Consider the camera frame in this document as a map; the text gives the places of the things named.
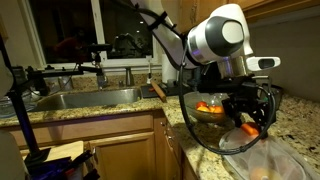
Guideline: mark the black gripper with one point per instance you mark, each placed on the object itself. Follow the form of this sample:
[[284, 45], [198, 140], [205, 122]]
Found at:
[[246, 96]]

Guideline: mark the bright orange peach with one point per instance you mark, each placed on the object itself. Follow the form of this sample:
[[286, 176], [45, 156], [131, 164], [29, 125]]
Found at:
[[250, 129]]

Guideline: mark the clear plastic bag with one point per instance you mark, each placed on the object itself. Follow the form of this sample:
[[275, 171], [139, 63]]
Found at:
[[266, 160]]

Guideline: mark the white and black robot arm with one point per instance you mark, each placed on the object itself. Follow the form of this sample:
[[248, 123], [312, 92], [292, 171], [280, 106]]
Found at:
[[220, 36]]

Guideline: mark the orange red peach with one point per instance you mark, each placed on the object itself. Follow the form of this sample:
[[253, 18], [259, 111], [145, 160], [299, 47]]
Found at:
[[217, 109], [201, 104]]

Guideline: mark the yellow orange peach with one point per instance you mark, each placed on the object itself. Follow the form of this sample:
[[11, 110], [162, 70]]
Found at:
[[203, 109]]

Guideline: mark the large glass bowl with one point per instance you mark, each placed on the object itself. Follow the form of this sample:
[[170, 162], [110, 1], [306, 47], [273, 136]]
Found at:
[[200, 115]]

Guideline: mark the stainless steel cup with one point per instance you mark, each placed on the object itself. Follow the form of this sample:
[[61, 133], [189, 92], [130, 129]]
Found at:
[[278, 96]]

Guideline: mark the white paper towel roll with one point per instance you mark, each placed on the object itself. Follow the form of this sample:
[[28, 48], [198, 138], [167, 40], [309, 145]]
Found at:
[[168, 71]]

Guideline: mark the black counter mat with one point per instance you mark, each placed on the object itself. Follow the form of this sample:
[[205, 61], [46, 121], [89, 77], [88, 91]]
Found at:
[[146, 90]]

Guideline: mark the white dish brush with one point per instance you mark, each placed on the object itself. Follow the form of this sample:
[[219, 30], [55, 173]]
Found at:
[[150, 78]]

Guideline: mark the wooden base cabinet door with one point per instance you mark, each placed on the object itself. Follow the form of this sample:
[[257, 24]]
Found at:
[[123, 156]]

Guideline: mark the metal kitchen faucet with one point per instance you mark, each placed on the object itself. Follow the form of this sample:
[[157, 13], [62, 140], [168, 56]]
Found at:
[[101, 81]]

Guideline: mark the stainless steel sink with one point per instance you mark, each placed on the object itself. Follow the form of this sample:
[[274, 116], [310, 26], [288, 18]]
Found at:
[[93, 98]]

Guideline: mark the wooden sink drawer front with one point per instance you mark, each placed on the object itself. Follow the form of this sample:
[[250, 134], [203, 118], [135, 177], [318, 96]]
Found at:
[[83, 128]]

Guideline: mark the dark tool pile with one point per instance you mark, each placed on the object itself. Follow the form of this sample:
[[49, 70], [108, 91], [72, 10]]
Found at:
[[66, 166]]

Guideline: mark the light wooden board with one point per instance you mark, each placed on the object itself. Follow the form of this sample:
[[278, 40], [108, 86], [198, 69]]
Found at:
[[63, 150]]

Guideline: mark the small cup by sink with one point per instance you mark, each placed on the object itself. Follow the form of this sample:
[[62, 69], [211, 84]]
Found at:
[[65, 83]]

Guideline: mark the glass dish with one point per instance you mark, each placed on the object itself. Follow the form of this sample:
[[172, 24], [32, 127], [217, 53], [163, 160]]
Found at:
[[13, 108]]

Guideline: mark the black stereo camera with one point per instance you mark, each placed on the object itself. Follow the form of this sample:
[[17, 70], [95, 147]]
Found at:
[[96, 48]]

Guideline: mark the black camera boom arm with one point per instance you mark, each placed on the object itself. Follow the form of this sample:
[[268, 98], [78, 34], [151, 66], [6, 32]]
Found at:
[[60, 71]]

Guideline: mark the dark window white frame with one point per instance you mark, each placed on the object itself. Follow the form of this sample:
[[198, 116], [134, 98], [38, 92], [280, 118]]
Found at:
[[66, 26]]

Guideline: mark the black camera stand pole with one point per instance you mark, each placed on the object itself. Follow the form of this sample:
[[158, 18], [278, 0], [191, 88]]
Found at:
[[23, 123]]

